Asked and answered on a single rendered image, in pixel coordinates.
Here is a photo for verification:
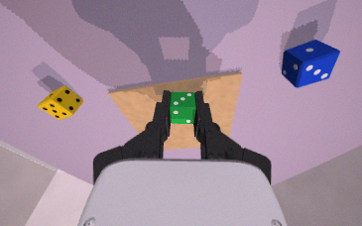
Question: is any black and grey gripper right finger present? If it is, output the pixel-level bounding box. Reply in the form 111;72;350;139
193;91;272;184

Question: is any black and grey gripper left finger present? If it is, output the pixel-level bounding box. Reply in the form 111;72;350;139
93;90;171;185

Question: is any green die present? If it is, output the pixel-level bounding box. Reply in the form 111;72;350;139
170;92;196;124

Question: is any tan mat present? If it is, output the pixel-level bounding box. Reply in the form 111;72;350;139
108;71;242;150

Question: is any blue die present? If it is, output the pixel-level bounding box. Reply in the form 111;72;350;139
282;40;340;87

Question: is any yellow die with black pips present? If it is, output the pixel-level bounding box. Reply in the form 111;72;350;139
38;86;83;120

